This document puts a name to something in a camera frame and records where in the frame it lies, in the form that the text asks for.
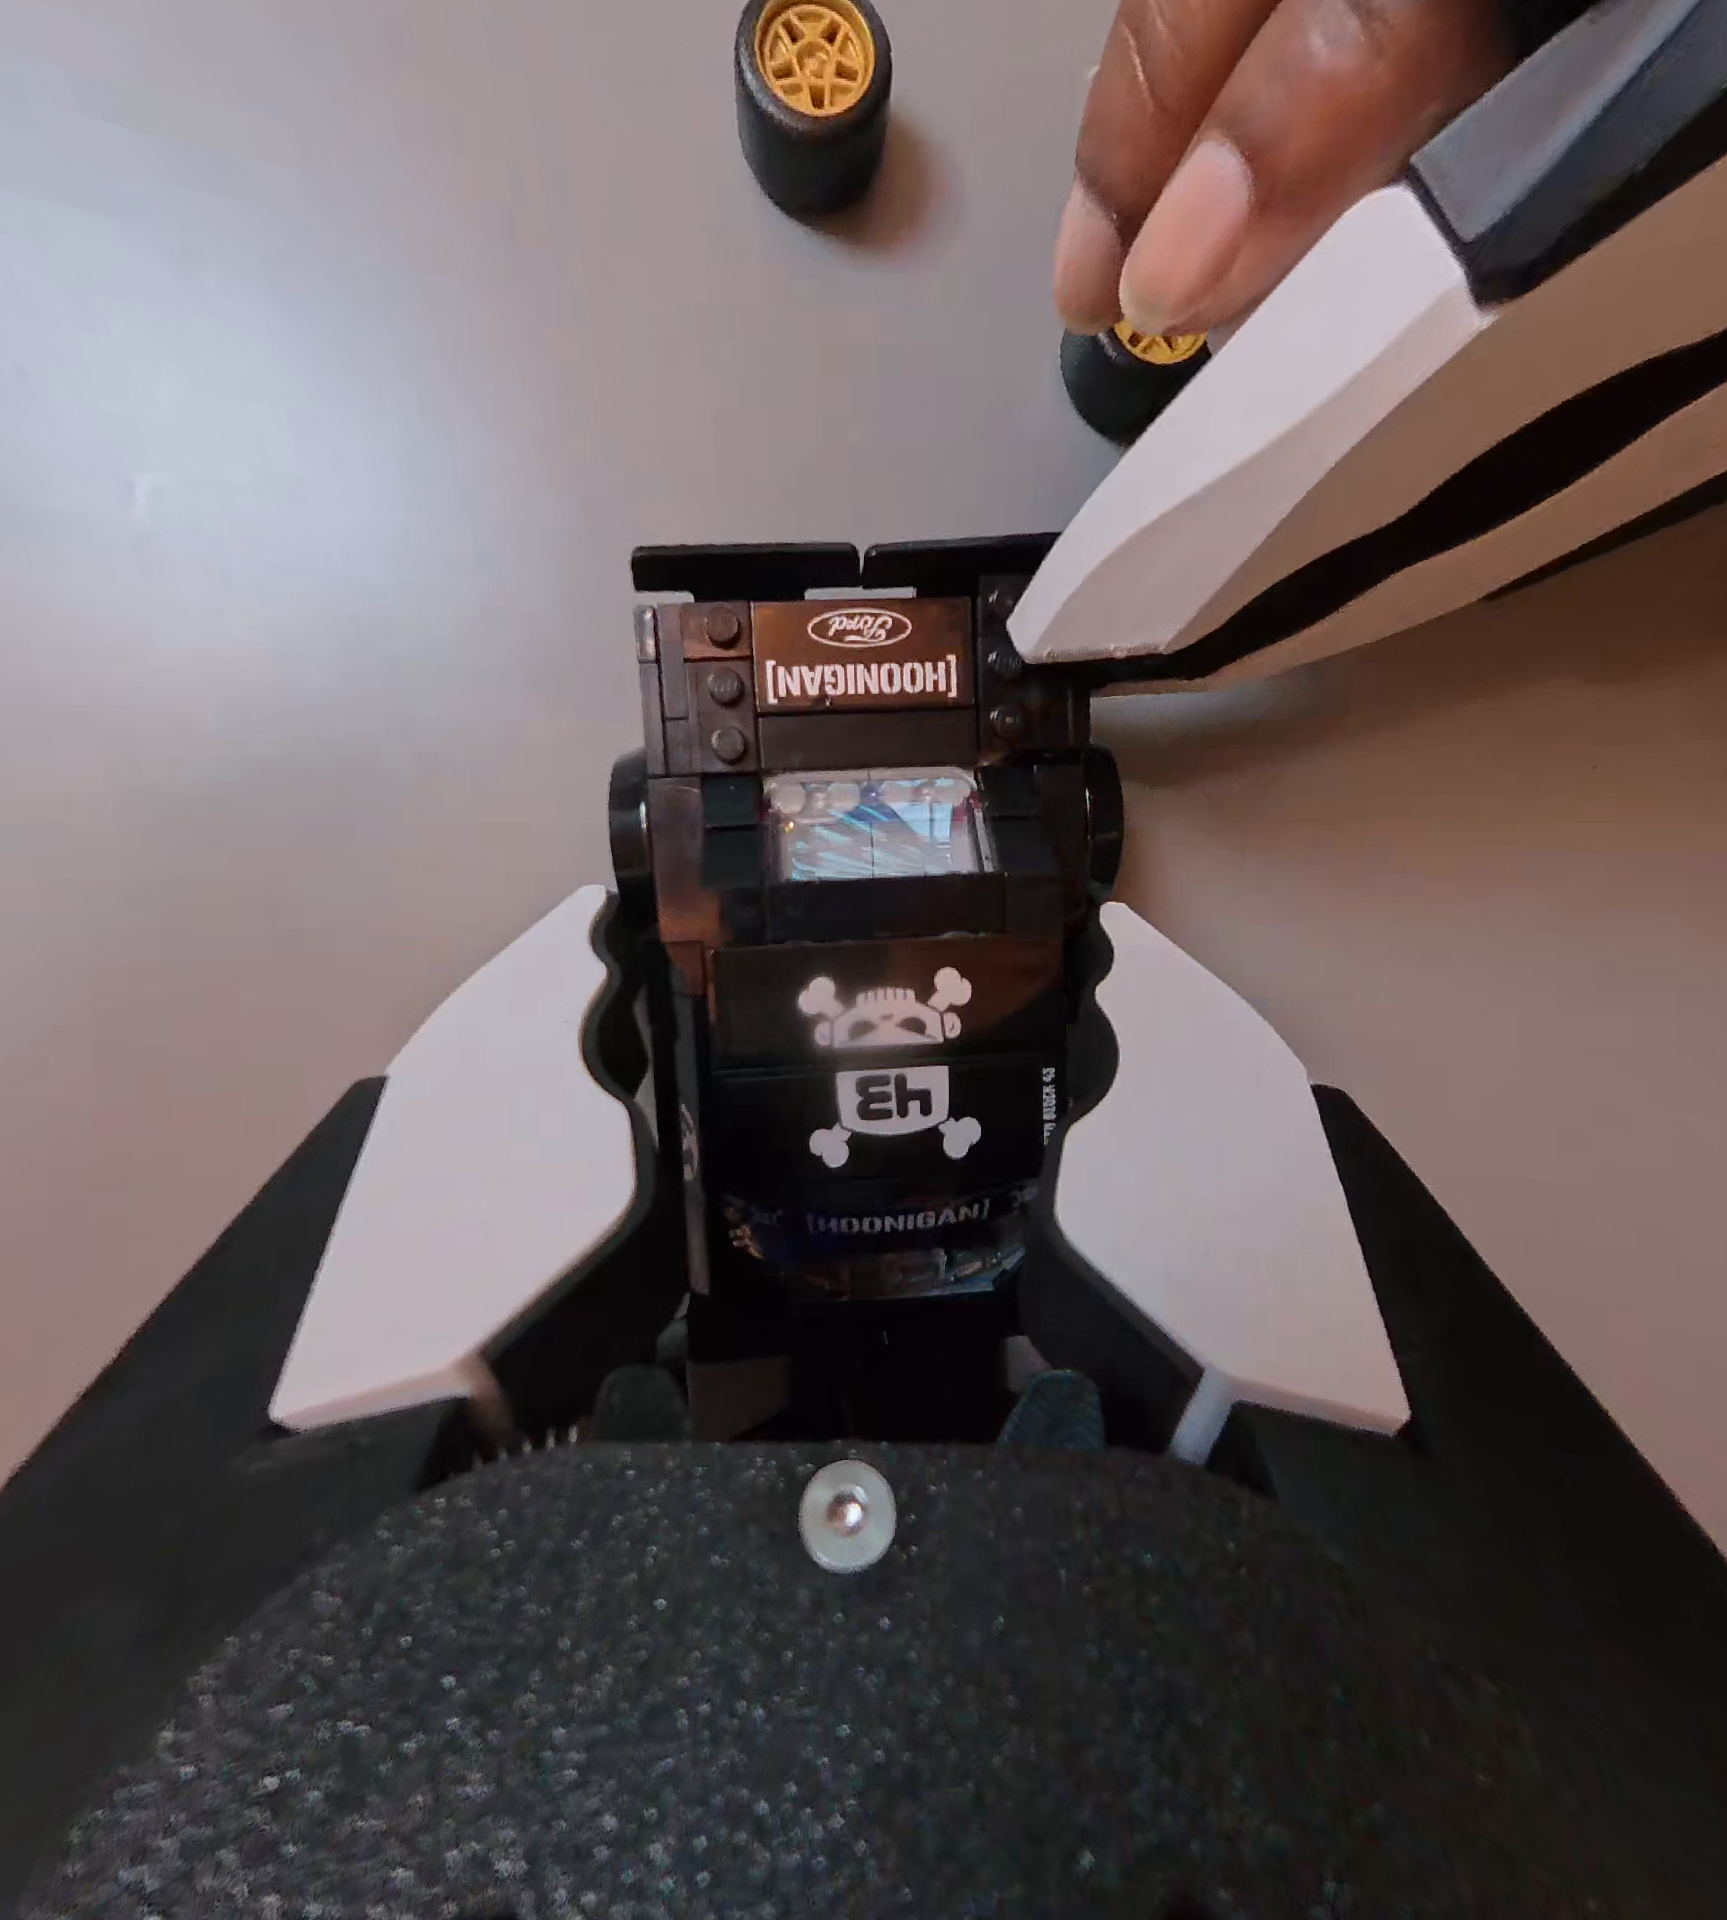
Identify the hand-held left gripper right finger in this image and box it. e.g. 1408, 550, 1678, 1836
1043, 900, 1412, 1466

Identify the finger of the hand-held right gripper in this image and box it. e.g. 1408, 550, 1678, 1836
1007, 144, 1727, 674
1089, 324, 1727, 692

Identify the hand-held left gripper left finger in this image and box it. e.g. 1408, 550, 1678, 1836
269, 893, 669, 1436

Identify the black lego wheel gold hub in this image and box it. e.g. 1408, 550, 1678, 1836
737, 0, 895, 219
1061, 311, 1208, 446

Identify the black lego car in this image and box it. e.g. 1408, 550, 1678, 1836
609, 541, 1125, 1413

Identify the person's right hand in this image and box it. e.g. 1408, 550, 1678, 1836
1055, 0, 1524, 343

